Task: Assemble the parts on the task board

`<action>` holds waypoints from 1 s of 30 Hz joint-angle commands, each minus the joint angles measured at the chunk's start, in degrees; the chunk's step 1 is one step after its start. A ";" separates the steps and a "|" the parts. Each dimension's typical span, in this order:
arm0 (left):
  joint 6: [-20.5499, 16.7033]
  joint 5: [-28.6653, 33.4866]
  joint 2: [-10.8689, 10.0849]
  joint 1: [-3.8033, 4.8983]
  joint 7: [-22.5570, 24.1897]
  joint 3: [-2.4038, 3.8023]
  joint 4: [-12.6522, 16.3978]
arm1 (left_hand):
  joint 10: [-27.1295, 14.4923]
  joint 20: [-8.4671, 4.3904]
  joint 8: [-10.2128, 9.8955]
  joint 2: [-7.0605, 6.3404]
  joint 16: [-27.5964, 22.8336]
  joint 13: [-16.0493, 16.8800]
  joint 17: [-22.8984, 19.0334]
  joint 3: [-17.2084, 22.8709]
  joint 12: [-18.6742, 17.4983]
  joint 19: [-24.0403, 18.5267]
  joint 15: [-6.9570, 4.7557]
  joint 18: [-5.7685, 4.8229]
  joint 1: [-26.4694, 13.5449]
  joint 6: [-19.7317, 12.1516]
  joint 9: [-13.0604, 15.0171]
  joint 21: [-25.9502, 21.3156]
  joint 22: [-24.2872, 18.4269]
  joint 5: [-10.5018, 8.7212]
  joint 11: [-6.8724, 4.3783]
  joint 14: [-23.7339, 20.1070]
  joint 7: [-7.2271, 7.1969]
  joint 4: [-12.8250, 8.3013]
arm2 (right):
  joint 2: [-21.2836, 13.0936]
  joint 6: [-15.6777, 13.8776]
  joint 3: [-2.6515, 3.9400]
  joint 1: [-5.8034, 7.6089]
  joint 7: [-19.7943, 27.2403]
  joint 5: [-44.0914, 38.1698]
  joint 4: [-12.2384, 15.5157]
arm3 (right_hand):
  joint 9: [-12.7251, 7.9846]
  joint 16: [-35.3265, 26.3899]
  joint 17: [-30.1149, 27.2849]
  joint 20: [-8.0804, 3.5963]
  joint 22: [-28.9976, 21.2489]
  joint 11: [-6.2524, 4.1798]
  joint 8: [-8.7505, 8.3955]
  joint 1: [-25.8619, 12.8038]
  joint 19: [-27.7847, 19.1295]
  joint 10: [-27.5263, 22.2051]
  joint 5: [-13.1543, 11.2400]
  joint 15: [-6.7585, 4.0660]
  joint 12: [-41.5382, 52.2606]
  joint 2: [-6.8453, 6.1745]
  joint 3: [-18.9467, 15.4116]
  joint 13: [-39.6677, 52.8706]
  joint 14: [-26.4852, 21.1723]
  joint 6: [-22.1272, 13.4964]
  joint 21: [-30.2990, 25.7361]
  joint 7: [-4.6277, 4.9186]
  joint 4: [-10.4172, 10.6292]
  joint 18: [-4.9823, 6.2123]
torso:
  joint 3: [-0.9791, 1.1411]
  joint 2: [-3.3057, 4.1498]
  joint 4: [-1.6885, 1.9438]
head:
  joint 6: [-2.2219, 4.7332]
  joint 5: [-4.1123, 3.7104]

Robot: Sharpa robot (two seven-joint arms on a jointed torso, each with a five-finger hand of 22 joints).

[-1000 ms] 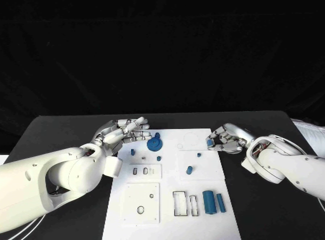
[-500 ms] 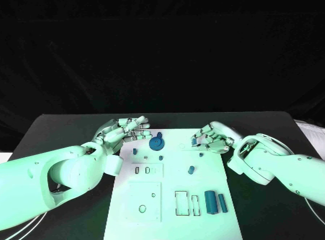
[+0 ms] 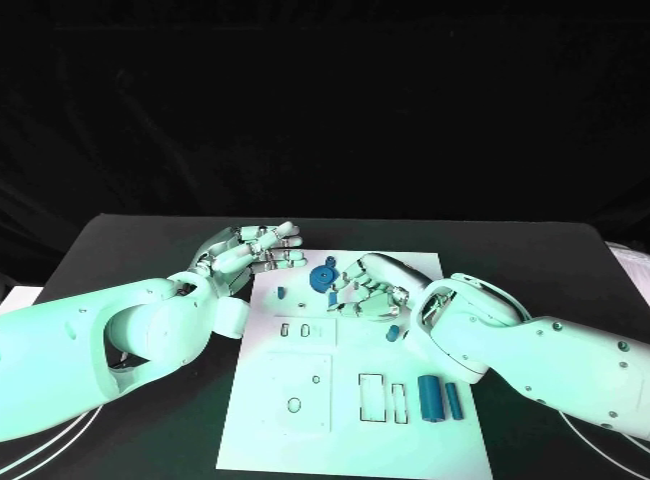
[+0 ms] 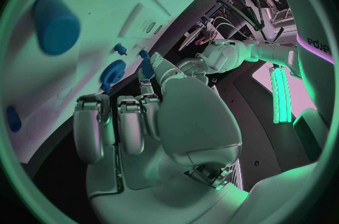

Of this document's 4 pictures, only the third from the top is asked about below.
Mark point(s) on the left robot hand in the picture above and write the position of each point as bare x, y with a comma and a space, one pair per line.
238, 255

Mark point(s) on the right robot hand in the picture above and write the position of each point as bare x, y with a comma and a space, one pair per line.
394, 272

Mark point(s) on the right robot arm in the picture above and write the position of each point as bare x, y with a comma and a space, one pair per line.
562, 367

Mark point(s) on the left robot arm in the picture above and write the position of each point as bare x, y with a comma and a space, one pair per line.
43, 356

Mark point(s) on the white task board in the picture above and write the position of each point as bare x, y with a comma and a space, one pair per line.
303, 442

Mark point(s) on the blue gear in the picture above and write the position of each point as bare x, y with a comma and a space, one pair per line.
320, 278

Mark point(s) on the thick long blue cylinder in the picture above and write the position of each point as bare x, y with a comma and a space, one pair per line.
431, 398

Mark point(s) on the thin long blue cylinder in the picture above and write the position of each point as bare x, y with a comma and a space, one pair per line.
454, 400

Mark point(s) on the white flat sheet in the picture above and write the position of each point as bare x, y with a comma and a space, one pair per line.
19, 300

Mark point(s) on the pale padded cover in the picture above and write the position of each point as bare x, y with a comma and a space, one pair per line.
646, 277

